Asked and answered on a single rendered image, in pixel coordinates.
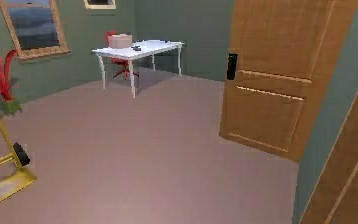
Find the yellow hand truck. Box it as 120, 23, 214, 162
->
0, 94, 38, 211

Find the white table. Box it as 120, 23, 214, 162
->
91, 39, 185, 99

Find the pink round box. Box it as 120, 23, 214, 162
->
107, 33, 134, 50

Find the red leaf house plant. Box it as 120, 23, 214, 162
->
0, 48, 23, 117

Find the black door handle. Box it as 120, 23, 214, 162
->
226, 52, 239, 81

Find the large wood framed picture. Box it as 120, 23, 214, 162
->
0, 0, 71, 62

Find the red office chair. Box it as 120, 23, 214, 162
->
105, 30, 140, 81

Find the small wood framed picture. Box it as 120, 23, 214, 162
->
83, 0, 117, 10

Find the brown wooden room door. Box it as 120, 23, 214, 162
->
219, 0, 358, 163

